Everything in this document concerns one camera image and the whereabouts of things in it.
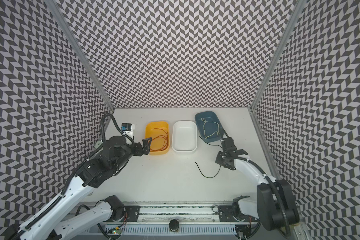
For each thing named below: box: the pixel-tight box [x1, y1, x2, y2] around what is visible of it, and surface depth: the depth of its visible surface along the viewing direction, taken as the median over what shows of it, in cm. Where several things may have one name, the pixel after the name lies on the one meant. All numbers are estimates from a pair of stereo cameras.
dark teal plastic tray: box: [194, 111, 222, 143], surface depth 107 cm
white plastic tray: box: [171, 120, 198, 152], surface depth 101 cm
